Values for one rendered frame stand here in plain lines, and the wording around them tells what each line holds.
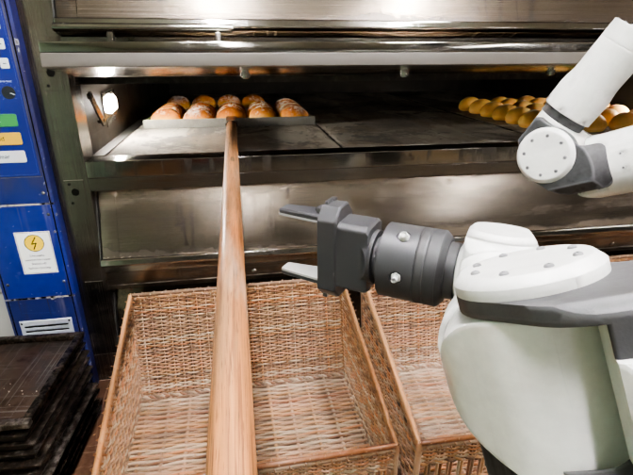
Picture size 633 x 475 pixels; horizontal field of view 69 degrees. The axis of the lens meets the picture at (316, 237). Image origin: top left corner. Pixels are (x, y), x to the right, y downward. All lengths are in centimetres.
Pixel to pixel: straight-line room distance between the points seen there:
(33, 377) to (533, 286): 102
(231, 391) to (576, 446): 20
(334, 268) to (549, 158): 35
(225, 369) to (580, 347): 23
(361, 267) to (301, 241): 66
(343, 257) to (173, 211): 71
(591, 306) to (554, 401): 6
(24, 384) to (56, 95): 60
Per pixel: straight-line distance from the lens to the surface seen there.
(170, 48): 97
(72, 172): 120
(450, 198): 130
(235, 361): 36
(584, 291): 24
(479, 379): 28
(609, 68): 75
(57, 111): 118
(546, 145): 73
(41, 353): 120
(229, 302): 43
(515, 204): 140
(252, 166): 114
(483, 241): 45
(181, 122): 158
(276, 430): 118
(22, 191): 121
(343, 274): 56
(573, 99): 75
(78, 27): 104
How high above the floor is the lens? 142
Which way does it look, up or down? 22 degrees down
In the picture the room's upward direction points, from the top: straight up
